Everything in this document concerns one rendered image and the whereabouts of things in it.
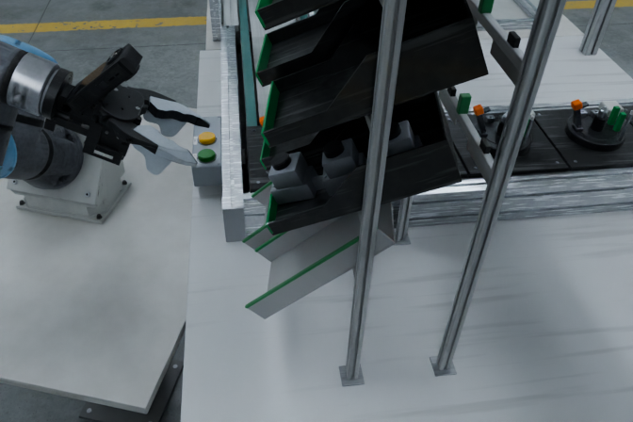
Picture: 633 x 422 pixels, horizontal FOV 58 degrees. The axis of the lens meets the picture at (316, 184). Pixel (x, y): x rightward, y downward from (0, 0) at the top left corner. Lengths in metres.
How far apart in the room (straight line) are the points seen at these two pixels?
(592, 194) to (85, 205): 1.16
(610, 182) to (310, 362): 0.81
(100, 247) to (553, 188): 1.02
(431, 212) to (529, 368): 0.39
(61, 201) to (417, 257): 0.81
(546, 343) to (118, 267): 0.88
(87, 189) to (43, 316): 0.29
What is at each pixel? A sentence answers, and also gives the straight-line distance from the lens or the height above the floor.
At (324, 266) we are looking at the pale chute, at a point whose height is 1.13.
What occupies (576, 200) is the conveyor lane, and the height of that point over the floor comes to 0.91.
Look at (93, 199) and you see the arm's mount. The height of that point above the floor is 0.93.
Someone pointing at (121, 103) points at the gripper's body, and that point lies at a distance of 0.82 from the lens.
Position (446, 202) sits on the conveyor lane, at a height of 0.93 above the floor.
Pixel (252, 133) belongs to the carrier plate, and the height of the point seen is 0.97.
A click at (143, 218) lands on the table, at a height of 0.86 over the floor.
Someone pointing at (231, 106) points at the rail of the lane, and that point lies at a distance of 1.55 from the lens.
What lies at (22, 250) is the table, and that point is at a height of 0.86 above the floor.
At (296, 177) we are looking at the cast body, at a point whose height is 1.26.
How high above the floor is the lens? 1.78
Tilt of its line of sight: 40 degrees down
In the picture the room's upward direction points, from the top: 2 degrees clockwise
